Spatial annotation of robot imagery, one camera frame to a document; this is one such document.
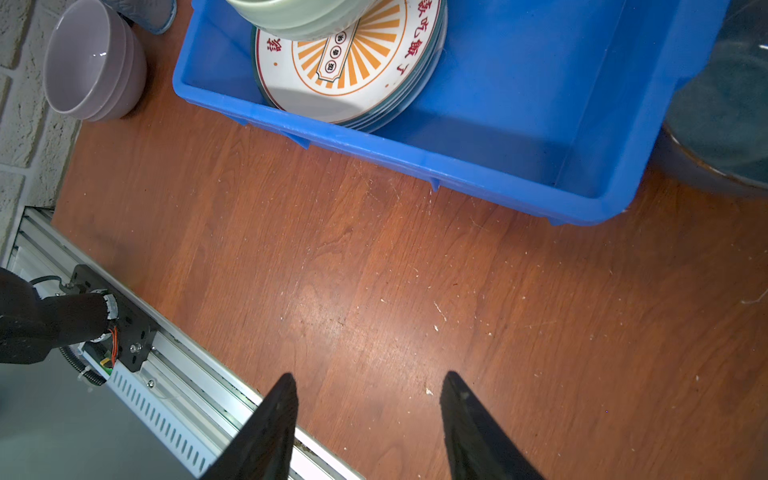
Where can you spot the lilac bowl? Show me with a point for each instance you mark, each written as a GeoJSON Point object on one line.
{"type": "Point", "coordinates": [95, 68]}

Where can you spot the sunburst pattern plate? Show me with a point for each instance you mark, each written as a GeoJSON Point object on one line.
{"type": "Point", "coordinates": [361, 77]}

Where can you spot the aluminium front rail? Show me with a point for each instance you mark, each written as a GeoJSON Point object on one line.
{"type": "Point", "coordinates": [189, 400]}

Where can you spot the blue grey bowl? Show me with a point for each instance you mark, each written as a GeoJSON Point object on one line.
{"type": "Point", "coordinates": [714, 136]}

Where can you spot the blue plastic bin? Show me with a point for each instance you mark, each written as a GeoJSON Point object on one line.
{"type": "Point", "coordinates": [550, 108]}

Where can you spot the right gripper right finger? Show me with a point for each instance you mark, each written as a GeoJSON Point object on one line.
{"type": "Point", "coordinates": [476, 446]}

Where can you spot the grey translucent cup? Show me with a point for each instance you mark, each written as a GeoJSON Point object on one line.
{"type": "Point", "coordinates": [154, 16]}

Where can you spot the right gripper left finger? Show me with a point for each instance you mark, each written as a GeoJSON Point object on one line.
{"type": "Point", "coordinates": [262, 449]}

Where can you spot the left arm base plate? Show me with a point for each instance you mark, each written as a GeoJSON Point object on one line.
{"type": "Point", "coordinates": [135, 328]}

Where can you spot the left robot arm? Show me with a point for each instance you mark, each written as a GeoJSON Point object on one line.
{"type": "Point", "coordinates": [32, 326]}

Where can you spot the green bowl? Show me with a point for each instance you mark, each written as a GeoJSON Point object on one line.
{"type": "Point", "coordinates": [302, 20]}

